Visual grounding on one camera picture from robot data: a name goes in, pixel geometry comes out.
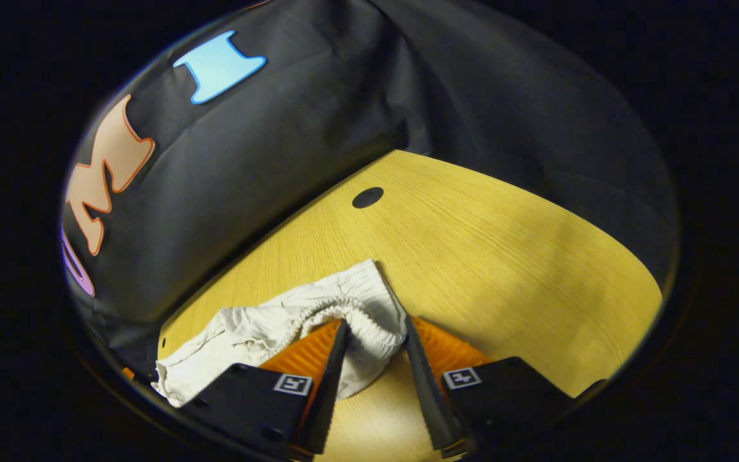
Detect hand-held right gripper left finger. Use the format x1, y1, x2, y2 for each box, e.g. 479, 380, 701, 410
180, 319, 351, 459

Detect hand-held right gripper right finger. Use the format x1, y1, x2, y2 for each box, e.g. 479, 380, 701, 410
403, 314, 575, 458

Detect white jeans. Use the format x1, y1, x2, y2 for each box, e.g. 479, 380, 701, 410
151, 259, 409, 409

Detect black backdrop cloth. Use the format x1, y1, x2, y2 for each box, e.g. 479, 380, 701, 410
60, 0, 682, 373

